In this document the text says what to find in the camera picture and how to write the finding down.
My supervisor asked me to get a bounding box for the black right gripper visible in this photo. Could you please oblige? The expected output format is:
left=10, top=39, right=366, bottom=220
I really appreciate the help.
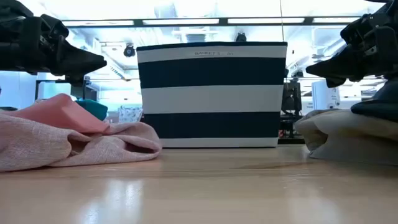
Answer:
left=306, top=1, right=386, bottom=88

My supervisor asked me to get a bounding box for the navy white striped fabric basket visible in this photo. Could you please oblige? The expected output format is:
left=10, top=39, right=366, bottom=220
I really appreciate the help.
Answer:
left=136, top=40, right=289, bottom=149

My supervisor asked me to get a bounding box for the thin hanging cable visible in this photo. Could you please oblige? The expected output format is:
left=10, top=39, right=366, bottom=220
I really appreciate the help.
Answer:
left=279, top=0, right=285, bottom=43

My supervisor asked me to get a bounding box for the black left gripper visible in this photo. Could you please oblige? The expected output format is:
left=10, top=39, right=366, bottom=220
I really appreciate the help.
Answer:
left=19, top=14, right=108, bottom=86

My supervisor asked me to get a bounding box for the white cylindrical appliance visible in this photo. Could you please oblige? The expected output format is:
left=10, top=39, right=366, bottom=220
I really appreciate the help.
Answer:
left=312, top=80, right=341, bottom=110

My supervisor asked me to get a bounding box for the black metal stand frame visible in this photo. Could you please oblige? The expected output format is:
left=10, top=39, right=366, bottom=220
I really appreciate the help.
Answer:
left=34, top=78, right=91, bottom=101

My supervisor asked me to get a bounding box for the beige khaki garment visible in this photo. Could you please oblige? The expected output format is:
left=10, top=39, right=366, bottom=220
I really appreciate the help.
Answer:
left=294, top=108, right=398, bottom=166

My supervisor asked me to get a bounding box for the salmon pink garment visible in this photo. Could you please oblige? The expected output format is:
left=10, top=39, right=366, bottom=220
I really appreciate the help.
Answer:
left=6, top=93, right=112, bottom=134

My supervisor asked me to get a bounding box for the black aluminium frame rail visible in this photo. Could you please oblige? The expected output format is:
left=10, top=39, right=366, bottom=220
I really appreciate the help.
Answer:
left=278, top=138, right=306, bottom=145

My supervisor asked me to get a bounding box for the teal garment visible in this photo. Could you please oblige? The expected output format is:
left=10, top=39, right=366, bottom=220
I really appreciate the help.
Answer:
left=74, top=99, right=109, bottom=121

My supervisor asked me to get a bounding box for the dark navy garment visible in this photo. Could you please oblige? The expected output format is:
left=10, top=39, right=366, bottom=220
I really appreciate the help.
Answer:
left=350, top=77, right=398, bottom=123

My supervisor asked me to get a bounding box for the light pink woven garment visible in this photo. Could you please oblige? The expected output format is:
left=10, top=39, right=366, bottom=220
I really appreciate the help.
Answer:
left=0, top=110, right=162, bottom=172

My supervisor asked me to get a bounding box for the white patterned board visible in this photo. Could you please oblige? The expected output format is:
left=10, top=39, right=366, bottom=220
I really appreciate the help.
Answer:
left=118, top=105, right=144, bottom=124

